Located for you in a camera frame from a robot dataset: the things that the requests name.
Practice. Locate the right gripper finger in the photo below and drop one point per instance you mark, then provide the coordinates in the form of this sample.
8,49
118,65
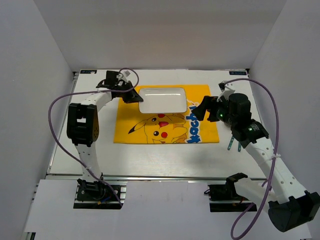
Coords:
202,108
213,115

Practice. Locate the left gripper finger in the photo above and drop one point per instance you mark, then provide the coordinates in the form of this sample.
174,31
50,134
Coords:
130,88
130,97

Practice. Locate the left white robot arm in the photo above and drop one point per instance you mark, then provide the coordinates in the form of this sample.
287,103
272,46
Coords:
83,123

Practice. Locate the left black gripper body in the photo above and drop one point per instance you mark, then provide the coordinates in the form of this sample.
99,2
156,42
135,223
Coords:
124,86

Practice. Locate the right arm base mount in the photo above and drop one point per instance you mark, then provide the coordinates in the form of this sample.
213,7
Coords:
221,200

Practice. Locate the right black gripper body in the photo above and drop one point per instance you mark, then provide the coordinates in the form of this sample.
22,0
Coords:
226,117

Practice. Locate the teal handled knife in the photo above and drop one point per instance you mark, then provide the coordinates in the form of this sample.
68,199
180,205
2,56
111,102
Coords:
239,147

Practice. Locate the white rectangular plate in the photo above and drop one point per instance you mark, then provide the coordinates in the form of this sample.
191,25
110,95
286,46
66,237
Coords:
163,100

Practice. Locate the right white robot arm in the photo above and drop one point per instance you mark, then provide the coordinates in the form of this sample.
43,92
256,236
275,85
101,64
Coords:
289,204

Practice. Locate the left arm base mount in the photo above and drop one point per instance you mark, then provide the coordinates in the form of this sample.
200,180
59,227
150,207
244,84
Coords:
98,196

